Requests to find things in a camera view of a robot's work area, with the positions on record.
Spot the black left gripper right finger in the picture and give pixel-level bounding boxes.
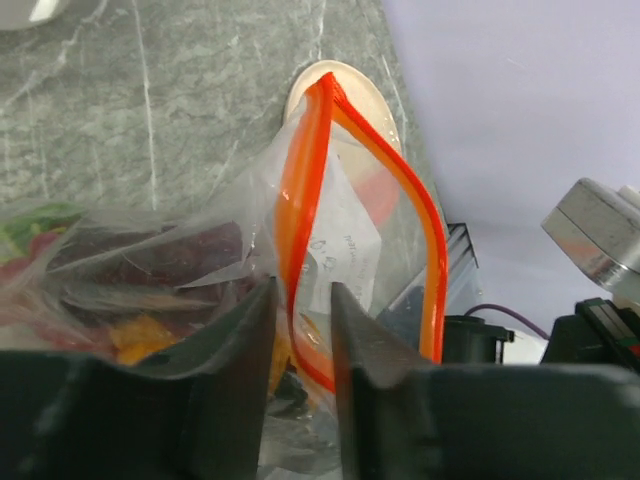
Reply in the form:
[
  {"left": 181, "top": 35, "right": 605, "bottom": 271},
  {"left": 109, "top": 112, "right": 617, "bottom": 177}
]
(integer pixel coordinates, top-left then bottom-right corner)
[{"left": 331, "top": 283, "right": 639, "bottom": 479}]

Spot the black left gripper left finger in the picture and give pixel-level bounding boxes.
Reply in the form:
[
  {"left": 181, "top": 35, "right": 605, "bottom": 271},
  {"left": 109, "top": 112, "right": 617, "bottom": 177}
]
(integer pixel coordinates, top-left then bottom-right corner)
[{"left": 1, "top": 279, "right": 278, "bottom": 479}]

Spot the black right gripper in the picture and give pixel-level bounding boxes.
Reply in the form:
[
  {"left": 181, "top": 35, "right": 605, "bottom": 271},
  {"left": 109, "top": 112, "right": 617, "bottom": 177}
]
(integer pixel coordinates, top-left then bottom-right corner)
[{"left": 542, "top": 298, "right": 639, "bottom": 373}]

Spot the clear zip bag orange zipper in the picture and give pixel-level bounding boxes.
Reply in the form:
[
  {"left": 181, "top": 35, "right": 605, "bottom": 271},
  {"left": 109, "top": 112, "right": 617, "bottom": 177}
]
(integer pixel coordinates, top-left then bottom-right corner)
[{"left": 1, "top": 73, "right": 449, "bottom": 479}]

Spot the dark red grape bunch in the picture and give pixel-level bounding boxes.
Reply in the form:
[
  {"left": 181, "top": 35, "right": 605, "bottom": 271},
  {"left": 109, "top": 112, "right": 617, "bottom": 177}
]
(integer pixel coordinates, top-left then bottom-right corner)
[{"left": 46, "top": 222, "right": 243, "bottom": 312}]

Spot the pink cream round plate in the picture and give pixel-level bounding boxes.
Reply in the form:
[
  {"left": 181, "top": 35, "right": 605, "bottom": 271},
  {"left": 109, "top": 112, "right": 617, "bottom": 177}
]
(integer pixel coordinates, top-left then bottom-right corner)
[{"left": 283, "top": 60, "right": 402, "bottom": 228}]

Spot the white plastic dish basket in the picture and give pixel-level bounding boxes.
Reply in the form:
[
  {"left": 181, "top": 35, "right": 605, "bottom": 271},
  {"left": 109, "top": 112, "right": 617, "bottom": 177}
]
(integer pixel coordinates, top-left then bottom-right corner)
[{"left": 0, "top": 0, "right": 70, "bottom": 32}]

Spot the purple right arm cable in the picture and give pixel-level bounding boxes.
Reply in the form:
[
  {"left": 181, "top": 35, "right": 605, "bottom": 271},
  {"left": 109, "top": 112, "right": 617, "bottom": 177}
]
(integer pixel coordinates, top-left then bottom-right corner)
[{"left": 464, "top": 303, "right": 549, "bottom": 341}]

